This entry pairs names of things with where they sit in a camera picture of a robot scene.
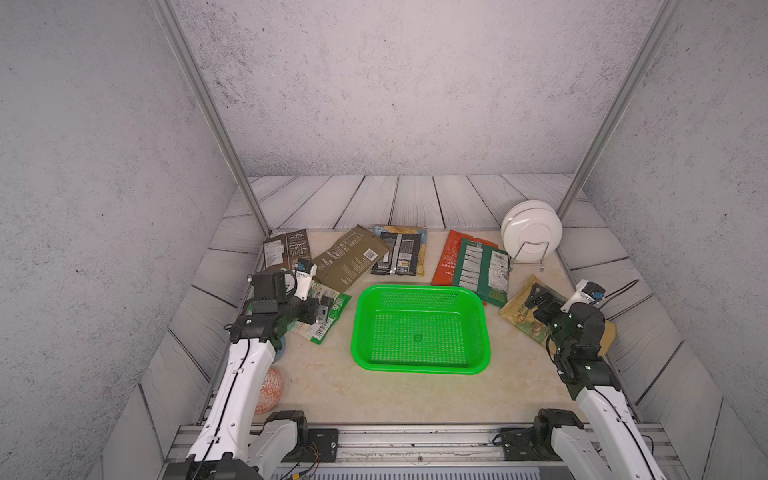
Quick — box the red patterned bowl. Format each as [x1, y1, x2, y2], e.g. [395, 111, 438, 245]
[255, 368, 284, 415]

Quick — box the green plastic mesh basket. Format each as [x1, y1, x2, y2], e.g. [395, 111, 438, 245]
[350, 284, 491, 375]

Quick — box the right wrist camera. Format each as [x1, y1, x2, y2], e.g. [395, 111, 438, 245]
[561, 279, 605, 313]

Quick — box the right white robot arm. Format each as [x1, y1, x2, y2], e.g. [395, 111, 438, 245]
[525, 281, 665, 479]

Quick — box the right aluminium frame post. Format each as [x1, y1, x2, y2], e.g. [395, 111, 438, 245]
[557, 0, 683, 220]

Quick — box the metal wire plate stand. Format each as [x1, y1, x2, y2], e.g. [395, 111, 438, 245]
[508, 241, 550, 272]

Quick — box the aluminium frame post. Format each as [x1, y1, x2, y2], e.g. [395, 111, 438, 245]
[557, 0, 683, 220]
[149, 0, 271, 237]

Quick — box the dark green Real chips bag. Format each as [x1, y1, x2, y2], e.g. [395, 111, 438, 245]
[452, 239, 511, 307]

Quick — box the green Chuba cassava chips bag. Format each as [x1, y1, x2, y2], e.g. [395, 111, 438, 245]
[289, 281, 351, 344]

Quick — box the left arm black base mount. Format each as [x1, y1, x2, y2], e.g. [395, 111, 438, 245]
[283, 428, 339, 464]

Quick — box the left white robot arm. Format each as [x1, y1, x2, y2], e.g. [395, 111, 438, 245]
[163, 265, 320, 479]

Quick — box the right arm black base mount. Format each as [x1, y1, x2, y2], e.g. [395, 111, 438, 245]
[491, 427, 561, 462]

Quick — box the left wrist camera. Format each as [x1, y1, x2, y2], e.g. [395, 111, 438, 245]
[294, 258, 317, 301]

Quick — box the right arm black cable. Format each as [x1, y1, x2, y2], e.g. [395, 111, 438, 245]
[596, 278, 641, 310]

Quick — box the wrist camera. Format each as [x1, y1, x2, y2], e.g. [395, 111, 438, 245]
[561, 279, 605, 313]
[294, 258, 317, 301]

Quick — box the red Lerna chips bag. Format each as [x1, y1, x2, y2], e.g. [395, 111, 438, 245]
[431, 230, 496, 286]

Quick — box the yellow kettle chips bag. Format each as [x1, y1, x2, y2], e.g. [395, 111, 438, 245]
[499, 275, 618, 358]

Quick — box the white plate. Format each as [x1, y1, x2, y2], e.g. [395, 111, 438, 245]
[501, 200, 563, 256]

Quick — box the left aluminium frame post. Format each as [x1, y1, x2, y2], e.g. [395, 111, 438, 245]
[149, 0, 271, 237]

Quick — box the blue bowl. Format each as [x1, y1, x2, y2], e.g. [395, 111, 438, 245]
[275, 337, 287, 361]

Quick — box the black and yellow snack bag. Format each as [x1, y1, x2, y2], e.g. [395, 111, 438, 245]
[371, 225, 428, 276]

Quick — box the brown Lerna cassava bag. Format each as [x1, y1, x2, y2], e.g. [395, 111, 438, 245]
[313, 225, 389, 292]

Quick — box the dark brown snack bag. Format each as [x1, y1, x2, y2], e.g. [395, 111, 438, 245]
[263, 229, 313, 274]

